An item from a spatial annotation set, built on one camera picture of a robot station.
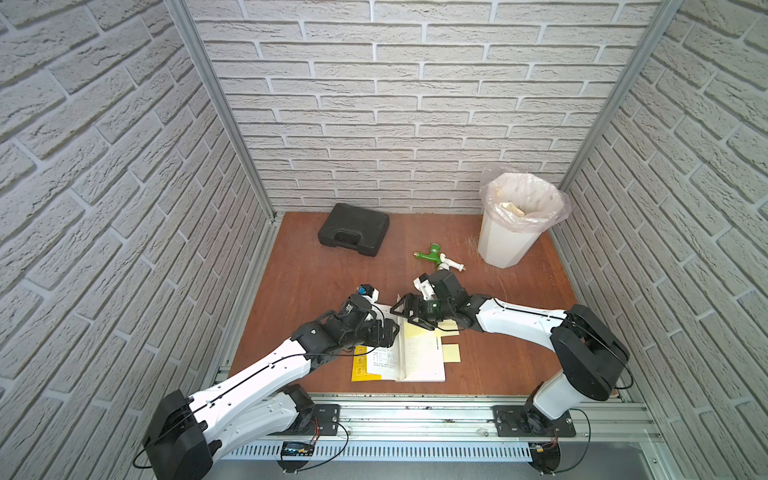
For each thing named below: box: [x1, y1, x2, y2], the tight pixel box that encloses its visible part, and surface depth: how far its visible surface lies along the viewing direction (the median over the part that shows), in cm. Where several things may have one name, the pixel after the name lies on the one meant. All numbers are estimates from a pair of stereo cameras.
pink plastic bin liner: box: [479, 172, 572, 233], surface depth 93 cm
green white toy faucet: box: [413, 243, 466, 272], surface depth 108 cm
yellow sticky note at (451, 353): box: [442, 343, 461, 363], surface depth 85 cm
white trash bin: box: [477, 173, 572, 268], surface depth 93 cm
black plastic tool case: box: [318, 203, 390, 257], surface depth 109 cm
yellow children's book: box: [351, 303, 446, 383], surface depth 82 cm
